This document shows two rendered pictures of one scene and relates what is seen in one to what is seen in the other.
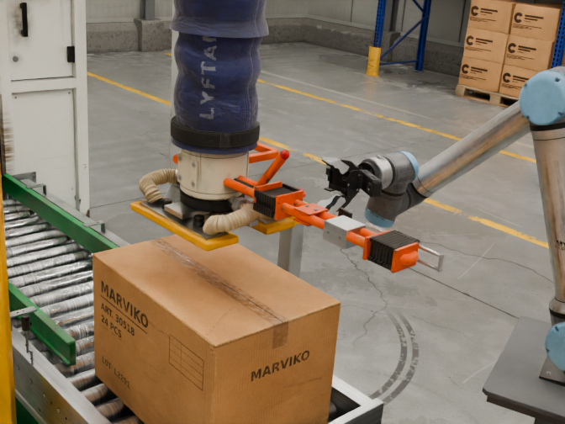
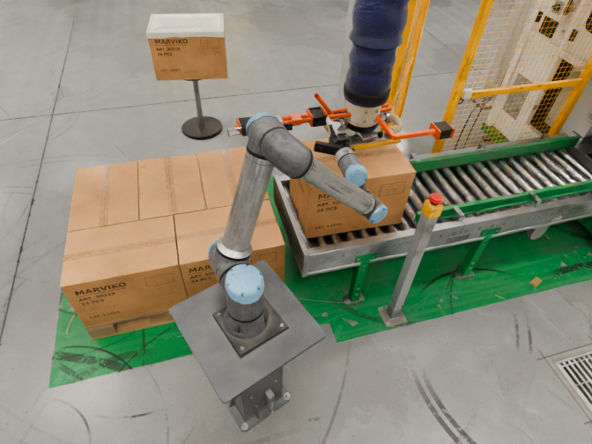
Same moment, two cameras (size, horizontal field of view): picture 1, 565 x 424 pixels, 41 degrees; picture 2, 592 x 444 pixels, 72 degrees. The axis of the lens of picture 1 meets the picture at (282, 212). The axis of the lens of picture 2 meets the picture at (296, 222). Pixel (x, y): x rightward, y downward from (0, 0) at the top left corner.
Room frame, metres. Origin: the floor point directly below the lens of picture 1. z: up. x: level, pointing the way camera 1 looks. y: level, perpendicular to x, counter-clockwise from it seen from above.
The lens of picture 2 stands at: (2.38, -1.65, 2.32)
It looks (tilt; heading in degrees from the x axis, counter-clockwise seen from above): 46 degrees down; 115
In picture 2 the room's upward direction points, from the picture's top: 3 degrees clockwise
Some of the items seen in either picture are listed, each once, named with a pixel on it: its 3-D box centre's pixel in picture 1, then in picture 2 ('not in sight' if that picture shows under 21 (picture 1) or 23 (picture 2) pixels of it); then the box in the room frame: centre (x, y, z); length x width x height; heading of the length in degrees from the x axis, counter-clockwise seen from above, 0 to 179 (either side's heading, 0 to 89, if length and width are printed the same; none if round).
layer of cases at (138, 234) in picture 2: not in sight; (177, 225); (0.89, -0.31, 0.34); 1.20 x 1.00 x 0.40; 43
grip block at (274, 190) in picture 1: (277, 200); (316, 116); (1.68, 0.01, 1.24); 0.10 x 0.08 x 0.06; 134
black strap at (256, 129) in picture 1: (216, 128); (366, 89); (1.86, 0.18, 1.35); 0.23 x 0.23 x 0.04
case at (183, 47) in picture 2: not in sight; (189, 47); (-0.01, 1.11, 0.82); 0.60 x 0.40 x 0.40; 35
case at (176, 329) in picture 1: (208, 341); (347, 183); (1.84, 0.18, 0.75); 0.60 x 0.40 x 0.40; 42
